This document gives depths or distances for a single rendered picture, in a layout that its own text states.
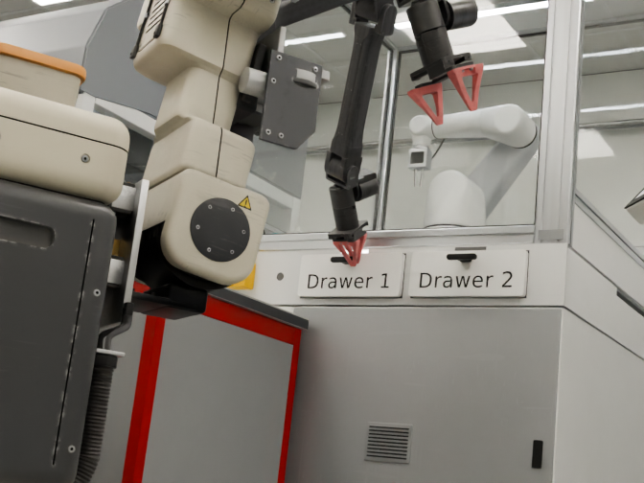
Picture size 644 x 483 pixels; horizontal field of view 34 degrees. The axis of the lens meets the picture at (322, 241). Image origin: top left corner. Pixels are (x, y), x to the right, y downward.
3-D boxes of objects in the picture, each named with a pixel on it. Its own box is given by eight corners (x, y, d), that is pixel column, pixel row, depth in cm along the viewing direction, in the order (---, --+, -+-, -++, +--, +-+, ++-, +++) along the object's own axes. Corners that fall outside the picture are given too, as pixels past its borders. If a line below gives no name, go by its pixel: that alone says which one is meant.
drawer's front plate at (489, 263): (522, 295, 237) (526, 248, 240) (407, 296, 252) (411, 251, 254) (525, 297, 238) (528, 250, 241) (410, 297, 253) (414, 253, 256)
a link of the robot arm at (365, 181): (323, 157, 251) (348, 169, 246) (359, 144, 258) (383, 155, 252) (324, 201, 257) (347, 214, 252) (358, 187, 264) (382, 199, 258)
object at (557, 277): (563, 305, 233) (567, 242, 237) (198, 304, 285) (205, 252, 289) (662, 371, 312) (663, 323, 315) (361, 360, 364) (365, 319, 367)
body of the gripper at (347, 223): (369, 226, 259) (364, 198, 257) (351, 241, 251) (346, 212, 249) (346, 227, 262) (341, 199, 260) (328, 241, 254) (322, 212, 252)
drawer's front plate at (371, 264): (398, 296, 253) (402, 252, 256) (296, 296, 268) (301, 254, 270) (402, 297, 254) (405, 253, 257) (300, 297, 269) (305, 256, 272)
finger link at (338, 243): (374, 259, 261) (367, 223, 258) (361, 269, 255) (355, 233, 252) (350, 259, 264) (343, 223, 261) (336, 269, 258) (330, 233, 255)
